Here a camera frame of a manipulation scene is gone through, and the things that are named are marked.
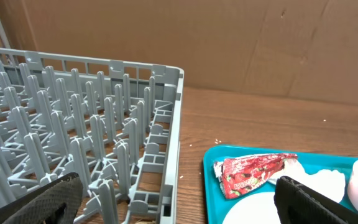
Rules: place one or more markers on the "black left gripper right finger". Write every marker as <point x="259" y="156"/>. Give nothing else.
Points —
<point x="299" y="204"/>

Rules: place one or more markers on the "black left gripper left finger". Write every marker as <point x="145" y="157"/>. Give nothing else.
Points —
<point x="57" y="202"/>

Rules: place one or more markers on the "large white plate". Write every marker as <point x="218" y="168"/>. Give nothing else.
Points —
<point x="254" y="209"/>

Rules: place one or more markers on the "crumpled white napkin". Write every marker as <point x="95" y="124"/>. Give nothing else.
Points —
<point x="330" y="183"/>

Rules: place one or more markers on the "red snack wrapper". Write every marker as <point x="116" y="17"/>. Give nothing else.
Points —
<point x="240" y="175"/>

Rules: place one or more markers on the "teal plastic tray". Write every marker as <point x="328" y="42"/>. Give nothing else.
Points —
<point x="218" y="206"/>

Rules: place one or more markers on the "grey plastic dish rack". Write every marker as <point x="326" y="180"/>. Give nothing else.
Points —
<point x="114" y="123"/>

